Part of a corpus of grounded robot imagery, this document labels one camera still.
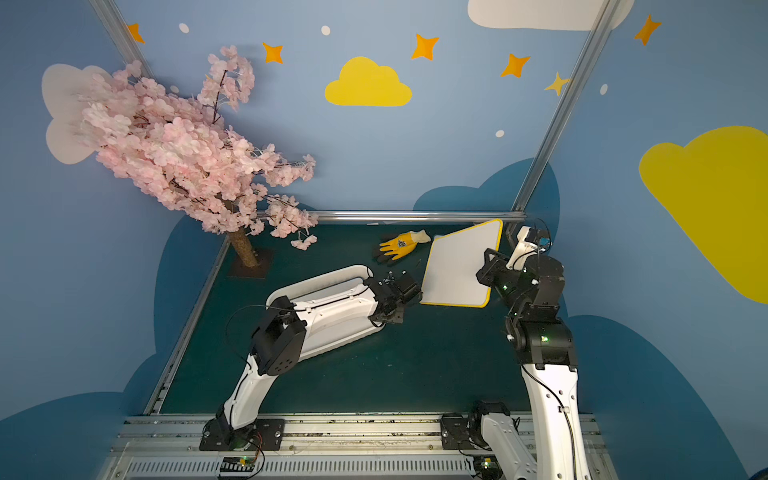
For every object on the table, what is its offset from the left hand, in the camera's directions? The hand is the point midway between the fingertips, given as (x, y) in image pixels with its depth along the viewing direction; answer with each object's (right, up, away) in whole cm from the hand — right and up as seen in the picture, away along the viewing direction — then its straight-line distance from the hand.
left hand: (394, 310), depth 92 cm
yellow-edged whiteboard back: (+16, +12, -8) cm, 21 cm away
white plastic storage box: (-12, +6, -34) cm, 36 cm away
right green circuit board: (+23, -36, -19) cm, 46 cm away
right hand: (+22, +19, -26) cm, 39 cm away
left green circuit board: (-40, -35, -19) cm, 56 cm away
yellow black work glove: (+2, +21, +22) cm, 30 cm away
